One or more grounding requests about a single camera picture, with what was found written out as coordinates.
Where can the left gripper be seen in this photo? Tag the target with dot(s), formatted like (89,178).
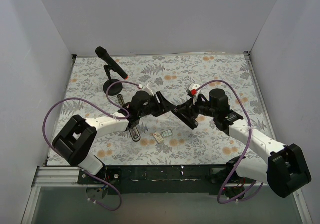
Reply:
(158,104)

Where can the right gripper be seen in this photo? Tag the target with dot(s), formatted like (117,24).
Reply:
(189,111)

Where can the staple strips pack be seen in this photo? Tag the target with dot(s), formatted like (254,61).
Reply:
(167,133)

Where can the staple box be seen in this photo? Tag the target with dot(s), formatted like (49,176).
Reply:
(158,137)

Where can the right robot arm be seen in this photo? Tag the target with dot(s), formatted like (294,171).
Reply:
(284,168)

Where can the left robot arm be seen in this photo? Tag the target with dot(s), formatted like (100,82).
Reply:
(75,139)

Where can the floral patterned table mat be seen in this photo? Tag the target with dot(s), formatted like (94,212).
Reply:
(171,74)

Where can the black microphone stand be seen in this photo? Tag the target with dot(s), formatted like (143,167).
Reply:
(115,89)

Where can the black microphone orange tip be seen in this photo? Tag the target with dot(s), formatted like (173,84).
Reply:
(104,55)

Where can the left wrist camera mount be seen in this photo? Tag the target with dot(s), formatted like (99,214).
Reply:
(148,87)

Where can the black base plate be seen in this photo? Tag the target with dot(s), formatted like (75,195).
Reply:
(138,179)

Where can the aluminium frame rail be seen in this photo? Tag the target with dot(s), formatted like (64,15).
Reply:
(67,176)

